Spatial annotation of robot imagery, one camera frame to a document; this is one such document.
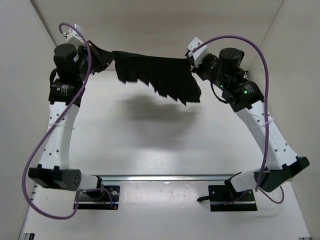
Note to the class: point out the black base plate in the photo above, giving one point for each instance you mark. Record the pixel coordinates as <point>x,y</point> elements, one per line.
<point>100,200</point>
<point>222,199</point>

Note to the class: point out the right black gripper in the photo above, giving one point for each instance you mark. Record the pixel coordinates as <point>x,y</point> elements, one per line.
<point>197,70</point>

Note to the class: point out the aluminium front rail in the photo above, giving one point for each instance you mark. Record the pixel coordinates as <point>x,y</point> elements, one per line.
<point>164,177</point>

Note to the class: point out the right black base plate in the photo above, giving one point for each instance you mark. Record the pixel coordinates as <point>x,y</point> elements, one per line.
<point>222,199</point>

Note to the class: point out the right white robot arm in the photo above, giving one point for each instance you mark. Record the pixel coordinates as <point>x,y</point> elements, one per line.
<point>281,162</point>

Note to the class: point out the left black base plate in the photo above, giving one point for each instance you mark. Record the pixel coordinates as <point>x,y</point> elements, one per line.
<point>100,200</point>

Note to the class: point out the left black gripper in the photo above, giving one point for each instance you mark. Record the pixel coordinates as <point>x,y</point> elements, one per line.
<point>106,56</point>

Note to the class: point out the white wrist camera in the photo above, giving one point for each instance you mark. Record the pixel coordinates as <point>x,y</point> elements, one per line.
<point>72,37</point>
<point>195,54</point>

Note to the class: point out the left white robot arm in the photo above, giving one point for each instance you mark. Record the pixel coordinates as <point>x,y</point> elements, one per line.
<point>66,90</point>

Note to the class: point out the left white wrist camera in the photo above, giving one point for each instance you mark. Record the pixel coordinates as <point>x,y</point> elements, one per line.
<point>72,37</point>

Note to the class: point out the black pleated skirt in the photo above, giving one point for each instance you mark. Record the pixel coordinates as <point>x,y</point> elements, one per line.
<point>170,77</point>

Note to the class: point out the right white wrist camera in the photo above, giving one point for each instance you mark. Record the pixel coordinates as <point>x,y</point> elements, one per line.
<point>195,54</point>

